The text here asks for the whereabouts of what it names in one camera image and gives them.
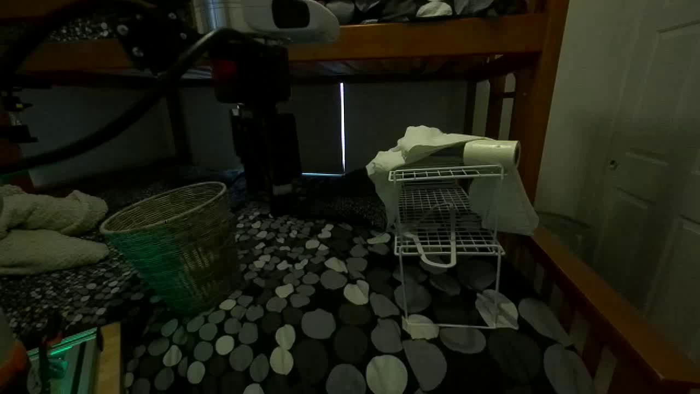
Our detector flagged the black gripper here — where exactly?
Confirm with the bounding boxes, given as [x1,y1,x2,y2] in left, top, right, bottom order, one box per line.
[231,103,304,216]

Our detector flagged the woven wicker laundry basket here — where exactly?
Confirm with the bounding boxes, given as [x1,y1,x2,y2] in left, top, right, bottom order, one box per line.
[98,181,241,318]

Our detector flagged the black grey dotted bedspread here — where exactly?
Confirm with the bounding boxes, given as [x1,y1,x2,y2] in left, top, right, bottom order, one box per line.
[0,165,603,394]

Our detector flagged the dark window blind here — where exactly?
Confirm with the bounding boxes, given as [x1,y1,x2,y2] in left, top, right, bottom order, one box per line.
[345,80,474,175]

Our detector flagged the white paper roll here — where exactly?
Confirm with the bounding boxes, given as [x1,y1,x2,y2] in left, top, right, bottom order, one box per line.
[463,136,525,170]

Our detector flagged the folded pale towels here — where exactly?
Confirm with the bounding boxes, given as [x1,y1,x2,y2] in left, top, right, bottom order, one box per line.
[0,183,113,278]

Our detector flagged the dotted upper bunk bedding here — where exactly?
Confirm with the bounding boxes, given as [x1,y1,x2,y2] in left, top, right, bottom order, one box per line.
[320,0,530,22]

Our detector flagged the white panel door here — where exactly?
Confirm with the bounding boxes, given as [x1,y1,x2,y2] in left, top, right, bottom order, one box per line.
[534,0,700,365]

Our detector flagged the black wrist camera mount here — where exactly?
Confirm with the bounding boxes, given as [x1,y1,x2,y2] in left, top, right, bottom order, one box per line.
[208,26,294,108]

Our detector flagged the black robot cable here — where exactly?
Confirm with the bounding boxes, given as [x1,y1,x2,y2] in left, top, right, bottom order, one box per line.
[0,26,227,178]

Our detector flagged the white wire shelf rack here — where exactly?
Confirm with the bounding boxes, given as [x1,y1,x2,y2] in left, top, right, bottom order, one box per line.
[386,162,510,333]

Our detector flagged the wooden bunk bed frame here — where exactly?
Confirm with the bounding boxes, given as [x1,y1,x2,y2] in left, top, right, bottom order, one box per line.
[0,0,700,394]

